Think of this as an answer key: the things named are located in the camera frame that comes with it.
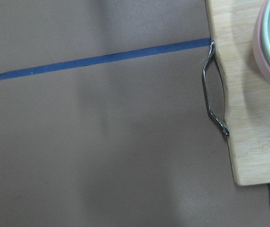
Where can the bamboo cutting board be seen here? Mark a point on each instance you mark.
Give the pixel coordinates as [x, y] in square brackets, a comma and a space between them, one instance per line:
[247, 92]

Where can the metal cutting board handle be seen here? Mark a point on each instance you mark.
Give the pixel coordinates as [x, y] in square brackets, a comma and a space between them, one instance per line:
[220, 123]

